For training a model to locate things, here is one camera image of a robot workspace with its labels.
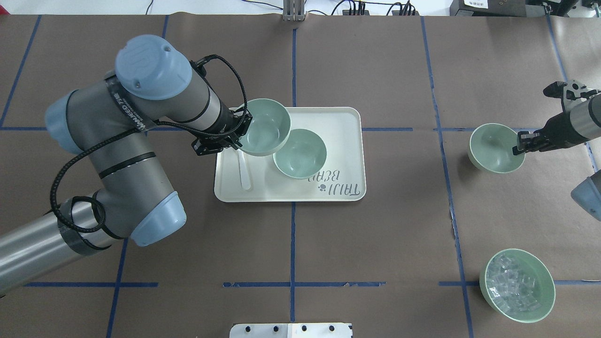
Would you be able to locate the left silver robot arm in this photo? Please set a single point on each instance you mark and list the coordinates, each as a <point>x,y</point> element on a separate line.
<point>115,187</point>

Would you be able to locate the aluminium frame post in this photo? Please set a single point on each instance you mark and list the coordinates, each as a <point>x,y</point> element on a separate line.
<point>294,10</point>

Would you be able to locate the green bowl on tray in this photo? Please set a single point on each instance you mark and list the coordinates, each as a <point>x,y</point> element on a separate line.
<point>302,155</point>

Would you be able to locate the white plastic spoon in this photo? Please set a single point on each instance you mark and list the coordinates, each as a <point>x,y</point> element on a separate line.
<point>244,174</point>

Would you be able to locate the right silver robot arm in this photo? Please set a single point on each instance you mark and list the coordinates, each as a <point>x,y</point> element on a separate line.
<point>578,124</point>

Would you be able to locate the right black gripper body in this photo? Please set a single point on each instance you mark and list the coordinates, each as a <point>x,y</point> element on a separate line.
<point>557,132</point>

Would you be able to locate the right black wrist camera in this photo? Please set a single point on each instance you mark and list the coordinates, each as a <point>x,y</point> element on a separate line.
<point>569,90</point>

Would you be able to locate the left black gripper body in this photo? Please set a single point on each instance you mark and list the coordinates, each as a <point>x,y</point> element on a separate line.
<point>227,123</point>

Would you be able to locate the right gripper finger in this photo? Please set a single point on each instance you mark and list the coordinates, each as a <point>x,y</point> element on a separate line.
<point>524,148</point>
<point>528,137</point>

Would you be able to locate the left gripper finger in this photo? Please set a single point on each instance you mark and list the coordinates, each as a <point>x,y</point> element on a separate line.
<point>245,120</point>
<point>235,142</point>

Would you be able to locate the green bowl with ice cubes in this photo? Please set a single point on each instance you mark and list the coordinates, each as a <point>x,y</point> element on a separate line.
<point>518,285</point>

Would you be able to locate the cream bear serving tray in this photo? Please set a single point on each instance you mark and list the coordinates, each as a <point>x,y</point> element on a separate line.
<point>342,178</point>

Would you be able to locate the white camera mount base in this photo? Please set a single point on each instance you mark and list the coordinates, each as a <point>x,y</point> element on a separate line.
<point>292,330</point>

